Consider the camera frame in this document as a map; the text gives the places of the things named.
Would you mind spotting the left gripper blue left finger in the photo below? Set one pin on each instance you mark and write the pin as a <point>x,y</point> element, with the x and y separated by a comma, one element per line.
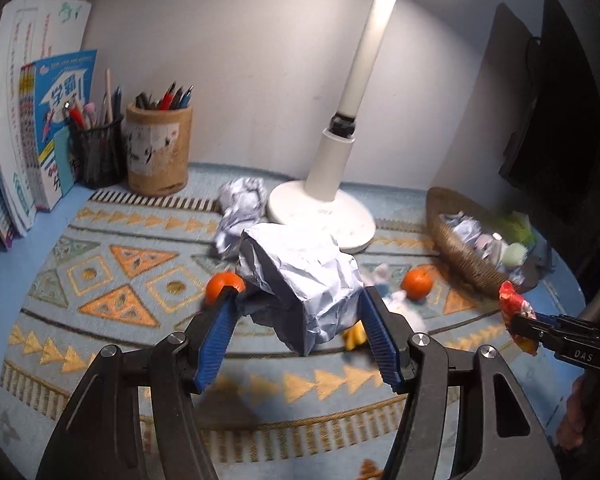
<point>98,433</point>

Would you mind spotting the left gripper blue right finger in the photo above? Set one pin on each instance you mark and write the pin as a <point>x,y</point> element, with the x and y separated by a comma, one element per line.
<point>498,434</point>

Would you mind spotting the red snack packet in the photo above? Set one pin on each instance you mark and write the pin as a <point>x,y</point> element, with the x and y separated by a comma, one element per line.
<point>512,304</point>

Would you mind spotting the large paper ball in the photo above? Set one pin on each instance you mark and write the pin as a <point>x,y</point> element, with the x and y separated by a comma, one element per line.
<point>298,283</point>

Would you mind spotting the pink white green plush toy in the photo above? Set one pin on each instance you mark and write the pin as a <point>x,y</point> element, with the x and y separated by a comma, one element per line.
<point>493,249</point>

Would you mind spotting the red fries plush toy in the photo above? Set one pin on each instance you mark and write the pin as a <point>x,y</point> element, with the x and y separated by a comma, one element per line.
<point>354,337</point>

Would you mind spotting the person's right hand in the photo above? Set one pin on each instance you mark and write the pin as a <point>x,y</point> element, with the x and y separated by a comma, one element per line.
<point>569,433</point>

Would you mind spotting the green tissue pack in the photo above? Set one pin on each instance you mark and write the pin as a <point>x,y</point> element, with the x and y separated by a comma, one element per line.
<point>516,227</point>

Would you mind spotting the brown ribbed glass bowl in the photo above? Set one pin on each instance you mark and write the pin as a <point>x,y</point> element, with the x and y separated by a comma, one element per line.
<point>462,257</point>

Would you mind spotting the crumpled paper in bowl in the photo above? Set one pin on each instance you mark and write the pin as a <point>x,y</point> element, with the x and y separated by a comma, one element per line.
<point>466,228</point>

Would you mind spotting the patterned blue table mat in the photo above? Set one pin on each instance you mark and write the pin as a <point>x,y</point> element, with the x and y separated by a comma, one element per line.
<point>114,267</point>

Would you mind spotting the orange tangerine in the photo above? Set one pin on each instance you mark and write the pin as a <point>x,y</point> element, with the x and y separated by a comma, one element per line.
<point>219,282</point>
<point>417,284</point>

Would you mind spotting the dark monitor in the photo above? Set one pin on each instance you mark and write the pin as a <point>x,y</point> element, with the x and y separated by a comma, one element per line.
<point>554,156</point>

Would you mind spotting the crumpled paper near lamp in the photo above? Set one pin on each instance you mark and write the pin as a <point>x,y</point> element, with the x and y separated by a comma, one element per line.
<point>242,204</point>

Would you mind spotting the black mesh pen holder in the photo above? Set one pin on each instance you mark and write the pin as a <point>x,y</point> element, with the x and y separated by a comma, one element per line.
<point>101,154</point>

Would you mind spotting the white desk lamp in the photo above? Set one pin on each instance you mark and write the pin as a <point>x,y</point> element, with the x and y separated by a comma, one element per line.
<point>318,203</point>

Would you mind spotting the bamboo pen holder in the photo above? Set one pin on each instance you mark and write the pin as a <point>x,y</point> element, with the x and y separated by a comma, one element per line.
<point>157,149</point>

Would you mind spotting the blue cover workbook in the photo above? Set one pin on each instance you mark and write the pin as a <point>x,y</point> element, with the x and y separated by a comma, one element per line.
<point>46,86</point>

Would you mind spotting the white cover workbook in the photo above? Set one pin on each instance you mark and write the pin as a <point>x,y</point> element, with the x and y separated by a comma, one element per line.
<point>29,30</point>

